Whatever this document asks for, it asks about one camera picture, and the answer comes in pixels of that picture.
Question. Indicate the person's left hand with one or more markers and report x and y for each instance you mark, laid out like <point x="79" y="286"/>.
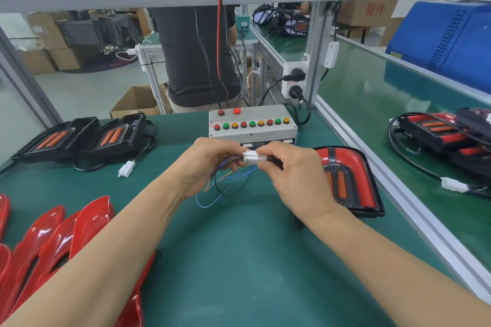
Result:
<point x="201" y="169"/>

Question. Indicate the person's right hand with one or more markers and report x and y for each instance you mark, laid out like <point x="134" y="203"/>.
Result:
<point x="299" y="181"/>

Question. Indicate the pile of black lamp housings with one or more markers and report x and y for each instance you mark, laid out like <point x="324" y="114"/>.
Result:
<point x="80" y="135"/>

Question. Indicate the person's right forearm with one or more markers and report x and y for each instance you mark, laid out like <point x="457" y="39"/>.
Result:
<point x="406" y="277"/>

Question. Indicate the person's left forearm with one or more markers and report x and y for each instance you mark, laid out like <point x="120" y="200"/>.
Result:
<point x="92" y="269"/>

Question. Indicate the beige test button box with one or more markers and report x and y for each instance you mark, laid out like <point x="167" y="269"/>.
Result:
<point x="253" y="135"/>

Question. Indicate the low open cardboard carton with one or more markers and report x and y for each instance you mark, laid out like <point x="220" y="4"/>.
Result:
<point x="134" y="101"/>

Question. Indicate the white power strip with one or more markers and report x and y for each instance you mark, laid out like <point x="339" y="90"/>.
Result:
<point x="288" y="68"/>

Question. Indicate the white metal stand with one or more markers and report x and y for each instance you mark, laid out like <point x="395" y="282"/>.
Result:
<point x="150" y="62"/>

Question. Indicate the black mesh basket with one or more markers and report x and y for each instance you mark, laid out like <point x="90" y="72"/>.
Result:
<point x="92" y="32"/>

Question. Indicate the pile of red lens covers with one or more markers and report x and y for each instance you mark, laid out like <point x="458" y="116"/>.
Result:
<point x="46" y="254"/>

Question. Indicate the large cardboard box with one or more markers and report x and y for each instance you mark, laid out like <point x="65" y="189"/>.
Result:
<point x="65" y="55"/>

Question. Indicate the small cardboard box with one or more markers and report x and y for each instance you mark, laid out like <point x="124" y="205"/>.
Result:
<point x="37" y="61"/>

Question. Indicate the blue plastic crate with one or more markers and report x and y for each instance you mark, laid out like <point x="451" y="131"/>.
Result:
<point x="441" y="35"/>

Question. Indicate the white switch box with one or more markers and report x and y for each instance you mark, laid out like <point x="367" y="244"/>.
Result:
<point x="331" y="55"/>

